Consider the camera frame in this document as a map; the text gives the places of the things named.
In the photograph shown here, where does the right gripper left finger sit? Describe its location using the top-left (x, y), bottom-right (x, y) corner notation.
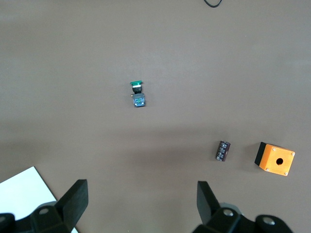
top-left (0, 179), bottom-right (88, 233)

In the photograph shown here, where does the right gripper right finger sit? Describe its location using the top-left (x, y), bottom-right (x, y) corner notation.
top-left (193, 181), bottom-right (295, 233)

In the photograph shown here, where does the green mushroom push button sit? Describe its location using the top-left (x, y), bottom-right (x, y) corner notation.
top-left (128, 80), bottom-right (148, 109)

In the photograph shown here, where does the white drawer cabinet shell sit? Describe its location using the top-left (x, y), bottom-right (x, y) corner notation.
top-left (0, 166), bottom-right (79, 233)

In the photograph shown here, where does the dark cylindrical capacitor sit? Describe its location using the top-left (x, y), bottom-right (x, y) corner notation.
top-left (214, 140), bottom-right (232, 162)

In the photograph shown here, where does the orange button enclosure box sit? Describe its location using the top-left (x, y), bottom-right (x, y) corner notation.
top-left (254, 141), bottom-right (296, 177)

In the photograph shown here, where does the black looped cable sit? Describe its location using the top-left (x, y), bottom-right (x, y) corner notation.
top-left (203, 0), bottom-right (223, 8)

